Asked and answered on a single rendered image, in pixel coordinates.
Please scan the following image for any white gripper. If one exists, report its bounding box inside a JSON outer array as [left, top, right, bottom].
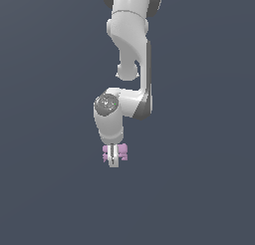
[[95, 113, 125, 168]]

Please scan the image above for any small pink object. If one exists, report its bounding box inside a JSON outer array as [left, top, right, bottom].
[[102, 142, 129, 163]]

